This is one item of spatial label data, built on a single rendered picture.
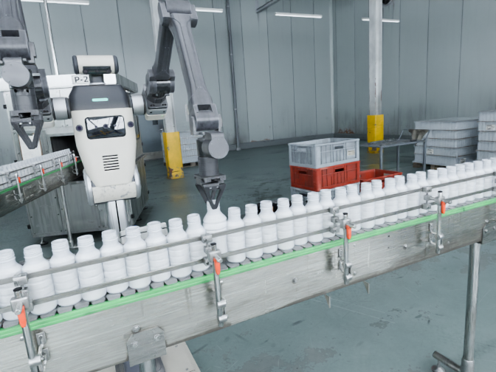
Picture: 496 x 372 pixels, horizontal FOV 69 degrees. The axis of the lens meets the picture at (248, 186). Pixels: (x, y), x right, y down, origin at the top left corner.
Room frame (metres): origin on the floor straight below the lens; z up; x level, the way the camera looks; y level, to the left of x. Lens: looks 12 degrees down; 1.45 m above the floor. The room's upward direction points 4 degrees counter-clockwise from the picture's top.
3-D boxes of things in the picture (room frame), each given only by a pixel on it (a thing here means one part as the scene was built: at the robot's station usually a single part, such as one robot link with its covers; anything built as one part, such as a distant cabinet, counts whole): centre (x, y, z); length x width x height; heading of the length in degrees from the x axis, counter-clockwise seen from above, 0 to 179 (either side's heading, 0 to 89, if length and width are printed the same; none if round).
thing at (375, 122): (10.61, -3.85, 0.55); 0.40 x 0.40 x 1.10; 25
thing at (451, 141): (7.55, -4.40, 0.50); 1.23 x 1.05 x 1.00; 113
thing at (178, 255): (0.97, 0.21, 1.08); 0.06 x 0.06 x 0.17
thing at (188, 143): (10.84, 1.78, 0.50); 1.24 x 1.03 x 1.00; 118
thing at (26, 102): (0.97, 0.57, 1.51); 0.10 x 0.07 x 0.07; 25
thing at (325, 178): (3.60, -0.79, 0.78); 0.61 x 0.41 x 0.22; 122
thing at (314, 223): (1.17, -0.22, 1.08); 0.06 x 0.06 x 0.17
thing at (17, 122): (0.96, 0.56, 1.44); 0.07 x 0.07 x 0.09; 25
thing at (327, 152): (3.59, -0.79, 1.00); 0.61 x 0.41 x 0.22; 122
